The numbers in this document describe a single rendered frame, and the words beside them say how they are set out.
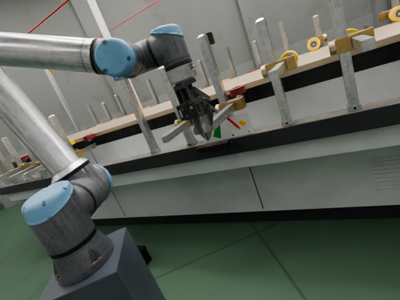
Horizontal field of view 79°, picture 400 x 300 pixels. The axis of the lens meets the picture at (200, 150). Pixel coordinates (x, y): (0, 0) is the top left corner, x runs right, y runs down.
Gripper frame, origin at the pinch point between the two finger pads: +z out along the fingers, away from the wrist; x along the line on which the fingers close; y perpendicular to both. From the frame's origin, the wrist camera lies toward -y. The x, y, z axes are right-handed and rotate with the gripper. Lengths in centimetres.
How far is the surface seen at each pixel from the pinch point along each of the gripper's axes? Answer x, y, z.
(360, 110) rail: 47, -31, 13
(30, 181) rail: -197, -30, 13
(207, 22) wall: -137, -407, -100
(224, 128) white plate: -7.5, -31.4, 7.4
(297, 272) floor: 10, -18, 83
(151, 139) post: -53, -33, 4
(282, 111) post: 20.4, -32.1, 5.9
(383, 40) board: 61, -54, -7
